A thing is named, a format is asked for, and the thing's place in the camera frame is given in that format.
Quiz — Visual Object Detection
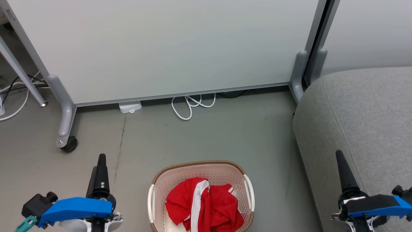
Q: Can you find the black caster wheel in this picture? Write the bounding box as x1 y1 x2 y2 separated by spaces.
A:
60 136 78 153

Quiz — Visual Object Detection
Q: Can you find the beige perforated laundry basket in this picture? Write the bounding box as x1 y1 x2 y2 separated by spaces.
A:
147 160 255 232

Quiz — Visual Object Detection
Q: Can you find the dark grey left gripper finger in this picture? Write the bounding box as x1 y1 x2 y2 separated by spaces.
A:
86 166 98 196
95 154 111 196

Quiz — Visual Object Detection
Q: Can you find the white power adapter box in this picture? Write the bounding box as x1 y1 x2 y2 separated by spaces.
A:
118 101 142 114

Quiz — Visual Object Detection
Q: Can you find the black cable under partition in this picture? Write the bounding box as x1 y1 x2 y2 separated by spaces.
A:
217 90 248 99

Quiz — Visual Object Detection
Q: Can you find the grey fabric sofa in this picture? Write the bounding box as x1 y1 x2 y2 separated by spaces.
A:
292 66 412 232

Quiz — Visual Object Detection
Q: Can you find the blue black right camera mount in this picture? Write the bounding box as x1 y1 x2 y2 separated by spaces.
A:
346 194 412 219

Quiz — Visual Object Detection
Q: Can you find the wide white partition grey frame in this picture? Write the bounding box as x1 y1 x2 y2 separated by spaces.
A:
0 0 329 149

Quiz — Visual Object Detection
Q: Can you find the grey metal table leg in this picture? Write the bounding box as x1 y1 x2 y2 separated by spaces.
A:
0 35 49 107

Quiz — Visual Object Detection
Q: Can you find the looped white cable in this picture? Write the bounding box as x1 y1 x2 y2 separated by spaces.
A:
171 93 217 121

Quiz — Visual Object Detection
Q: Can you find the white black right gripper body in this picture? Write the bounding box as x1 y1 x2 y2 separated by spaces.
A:
331 189 387 232

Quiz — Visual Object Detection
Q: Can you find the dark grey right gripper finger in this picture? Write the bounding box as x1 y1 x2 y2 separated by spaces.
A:
335 150 361 193

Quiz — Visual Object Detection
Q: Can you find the teal cable connector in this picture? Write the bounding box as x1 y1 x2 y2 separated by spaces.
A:
15 215 38 232

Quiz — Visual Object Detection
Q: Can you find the long white floor cable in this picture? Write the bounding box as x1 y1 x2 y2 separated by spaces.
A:
0 72 49 122

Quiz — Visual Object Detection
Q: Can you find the red white garment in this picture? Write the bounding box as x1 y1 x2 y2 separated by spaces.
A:
165 177 244 232

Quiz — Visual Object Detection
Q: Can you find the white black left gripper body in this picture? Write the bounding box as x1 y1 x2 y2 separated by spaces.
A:
60 192 123 232

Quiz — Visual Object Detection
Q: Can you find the thin black floor cable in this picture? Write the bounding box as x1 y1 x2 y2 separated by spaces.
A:
0 74 49 104

